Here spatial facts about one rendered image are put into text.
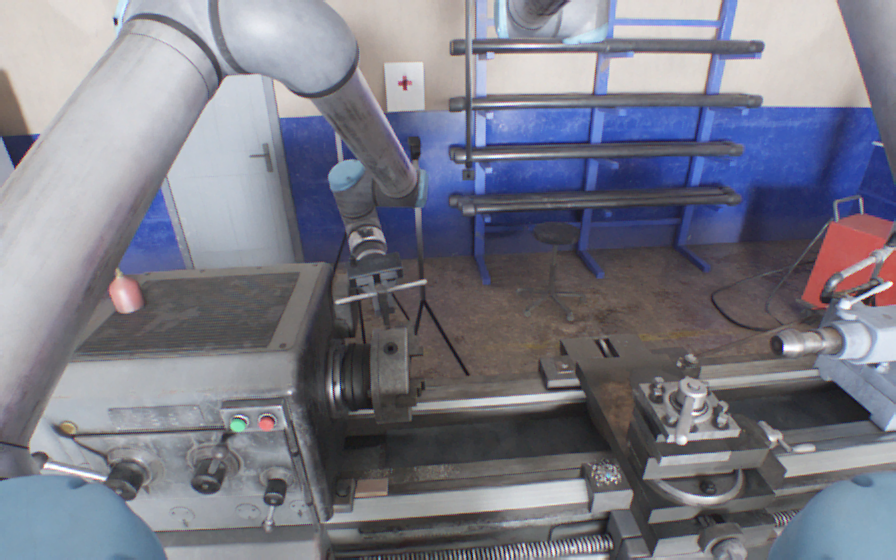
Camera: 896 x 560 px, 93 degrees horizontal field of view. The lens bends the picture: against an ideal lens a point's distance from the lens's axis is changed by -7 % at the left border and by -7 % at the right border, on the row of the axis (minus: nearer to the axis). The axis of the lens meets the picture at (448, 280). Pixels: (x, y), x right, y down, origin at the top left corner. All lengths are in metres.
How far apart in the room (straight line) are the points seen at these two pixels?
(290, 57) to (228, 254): 4.08
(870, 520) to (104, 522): 0.41
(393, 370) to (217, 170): 3.45
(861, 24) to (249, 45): 0.58
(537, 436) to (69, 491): 1.40
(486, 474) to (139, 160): 1.11
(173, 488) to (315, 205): 3.32
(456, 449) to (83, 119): 1.31
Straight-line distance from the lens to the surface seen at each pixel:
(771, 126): 5.20
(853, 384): 1.96
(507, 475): 1.36
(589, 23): 1.04
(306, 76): 0.63
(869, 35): 0.49
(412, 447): 1.56
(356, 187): 1.10
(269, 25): 0.61
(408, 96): 3.87
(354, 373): 1.18
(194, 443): 1.12
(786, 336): 1.61
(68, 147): 0.52
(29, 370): 0.47
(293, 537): 1.31
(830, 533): 0.32
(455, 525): 1.34
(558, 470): 1.39
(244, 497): 1.24
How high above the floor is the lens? 1.89
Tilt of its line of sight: 28 degrees down
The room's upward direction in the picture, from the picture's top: 1 degrees counter-clockwise
